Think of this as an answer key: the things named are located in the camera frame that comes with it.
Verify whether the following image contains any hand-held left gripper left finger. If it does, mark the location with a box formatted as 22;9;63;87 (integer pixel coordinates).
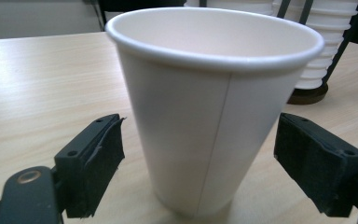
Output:
52;113;127;219

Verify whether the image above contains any stack of white paper cups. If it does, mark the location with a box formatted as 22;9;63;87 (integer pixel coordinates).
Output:
294;0;358;91

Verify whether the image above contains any black folding chair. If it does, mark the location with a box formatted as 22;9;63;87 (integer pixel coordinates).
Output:
83;0;188;33

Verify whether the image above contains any single white paper cup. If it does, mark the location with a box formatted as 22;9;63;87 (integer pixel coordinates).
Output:
104;6;326;219

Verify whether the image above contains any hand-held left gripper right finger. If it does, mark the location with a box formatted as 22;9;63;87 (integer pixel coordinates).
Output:
272;112;358;218

